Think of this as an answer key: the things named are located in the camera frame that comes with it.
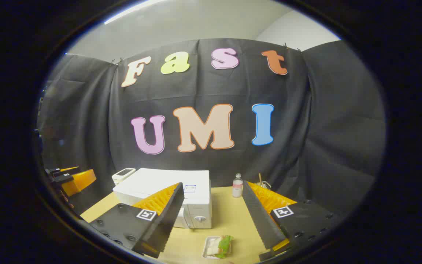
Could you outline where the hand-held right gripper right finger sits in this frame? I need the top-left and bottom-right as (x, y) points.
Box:
(242, 180), (338, 261)

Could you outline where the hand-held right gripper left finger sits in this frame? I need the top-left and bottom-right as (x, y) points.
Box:
(88, 182), (185, 258)

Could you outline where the white microwave oven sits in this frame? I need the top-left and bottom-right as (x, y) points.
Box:
(113, 168), (212, 230)

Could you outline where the sandwich with green lettuce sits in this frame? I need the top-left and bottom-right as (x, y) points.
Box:
(207, 235), (233, 259)

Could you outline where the small bottle with pink label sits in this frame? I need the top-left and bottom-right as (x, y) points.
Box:
(232, 173), (243, 198)

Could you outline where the white toaster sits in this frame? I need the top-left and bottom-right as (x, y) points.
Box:
(112, 168), (136, 186)

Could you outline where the white rectangular tray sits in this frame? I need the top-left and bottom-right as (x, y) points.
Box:
(202, 236), (232, 260)

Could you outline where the black backdrop cloth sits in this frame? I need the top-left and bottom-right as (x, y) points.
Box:
(37, 38), (386, 220)

